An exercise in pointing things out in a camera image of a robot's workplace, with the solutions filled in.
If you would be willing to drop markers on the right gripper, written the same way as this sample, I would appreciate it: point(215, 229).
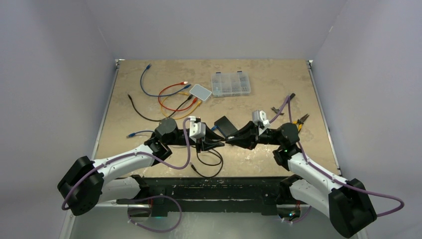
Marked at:
point(247, 137)

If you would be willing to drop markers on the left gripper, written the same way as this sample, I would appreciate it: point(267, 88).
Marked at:
point(210, 140)

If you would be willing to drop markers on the black rectangular box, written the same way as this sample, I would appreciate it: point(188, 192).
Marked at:
point(225, 126)

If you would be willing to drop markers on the white network switch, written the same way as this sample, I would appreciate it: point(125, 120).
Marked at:
point(200, 92)

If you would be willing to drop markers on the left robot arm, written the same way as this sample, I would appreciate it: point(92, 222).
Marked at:
point(85, 182)

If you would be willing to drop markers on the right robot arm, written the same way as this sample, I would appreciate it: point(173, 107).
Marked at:
point(343, 201)

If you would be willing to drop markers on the clear plastic organizer box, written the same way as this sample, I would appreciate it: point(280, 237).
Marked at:
point(230, 84)

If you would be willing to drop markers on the black mounting base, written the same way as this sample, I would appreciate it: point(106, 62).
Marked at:
point(264, 195)

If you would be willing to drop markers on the hammer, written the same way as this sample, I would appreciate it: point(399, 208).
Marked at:
point(287, 99)

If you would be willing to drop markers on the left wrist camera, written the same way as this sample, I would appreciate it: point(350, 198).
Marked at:
point(197, 128)

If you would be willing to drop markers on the yellow handled pliers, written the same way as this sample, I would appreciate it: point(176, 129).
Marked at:
point(300, 122)

